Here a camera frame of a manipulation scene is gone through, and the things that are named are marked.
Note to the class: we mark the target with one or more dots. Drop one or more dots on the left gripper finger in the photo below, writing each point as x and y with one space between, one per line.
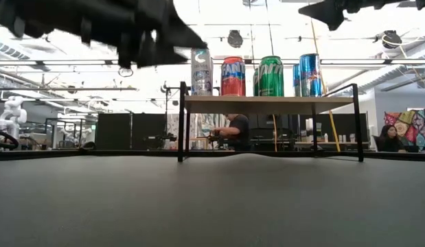
181 36
160 56

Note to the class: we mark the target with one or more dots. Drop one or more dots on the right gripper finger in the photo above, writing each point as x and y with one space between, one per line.
330 12

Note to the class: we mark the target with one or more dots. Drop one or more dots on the white Celsius Arctic Vibe can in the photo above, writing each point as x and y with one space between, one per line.
202 79

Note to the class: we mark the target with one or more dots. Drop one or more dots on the red Fanta strawberry can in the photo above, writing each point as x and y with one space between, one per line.
232 82

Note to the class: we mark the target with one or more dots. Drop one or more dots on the green Sprite can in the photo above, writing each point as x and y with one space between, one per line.
271 82
255 85

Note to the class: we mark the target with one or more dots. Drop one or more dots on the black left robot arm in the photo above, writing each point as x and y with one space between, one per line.
33 13

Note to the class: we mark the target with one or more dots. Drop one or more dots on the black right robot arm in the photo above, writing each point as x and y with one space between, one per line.
423 3

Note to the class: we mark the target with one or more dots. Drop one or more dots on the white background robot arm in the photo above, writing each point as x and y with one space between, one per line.
13 115

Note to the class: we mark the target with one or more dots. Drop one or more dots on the black partition panel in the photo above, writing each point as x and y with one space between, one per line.
129 130

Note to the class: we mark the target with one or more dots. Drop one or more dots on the person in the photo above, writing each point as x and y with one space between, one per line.
238 130
390 140

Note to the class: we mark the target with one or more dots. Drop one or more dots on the background desk with bottles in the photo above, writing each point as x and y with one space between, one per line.
335 142

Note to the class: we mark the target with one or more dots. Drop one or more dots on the white ceiling duct pipe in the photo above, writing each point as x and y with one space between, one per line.
380 75

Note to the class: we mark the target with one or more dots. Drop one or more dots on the black table frame rail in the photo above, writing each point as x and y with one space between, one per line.
147 153

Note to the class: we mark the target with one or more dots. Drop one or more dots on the wooden shelf with black frame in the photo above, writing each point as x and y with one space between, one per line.
267 104

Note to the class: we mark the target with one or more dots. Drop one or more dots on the ribbed ceiling air duct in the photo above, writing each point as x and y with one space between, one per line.
9 49

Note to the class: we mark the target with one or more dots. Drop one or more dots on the colourful wall hanging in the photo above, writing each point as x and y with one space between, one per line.
413 127

